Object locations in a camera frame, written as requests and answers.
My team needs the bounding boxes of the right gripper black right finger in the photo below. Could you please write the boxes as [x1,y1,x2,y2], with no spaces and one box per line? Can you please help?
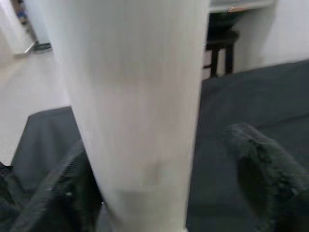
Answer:
[224,123,309,232]

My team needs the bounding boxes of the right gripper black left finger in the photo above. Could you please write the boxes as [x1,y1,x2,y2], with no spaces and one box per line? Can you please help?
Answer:
[9,144,107,232]

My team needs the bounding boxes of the white plastic table leg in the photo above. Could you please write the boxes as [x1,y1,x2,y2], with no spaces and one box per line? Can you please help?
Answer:
[44,0,210,232]

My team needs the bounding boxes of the black round stool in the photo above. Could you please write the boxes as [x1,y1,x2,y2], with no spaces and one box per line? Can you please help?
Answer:
[204,30,239,78]

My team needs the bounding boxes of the black round floor object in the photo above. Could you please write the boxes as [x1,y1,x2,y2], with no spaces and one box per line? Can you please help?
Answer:
[31,43,53,53]

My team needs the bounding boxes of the clear plastic container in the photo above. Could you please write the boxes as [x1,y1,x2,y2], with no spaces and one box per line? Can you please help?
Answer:
[209,0,276,12]

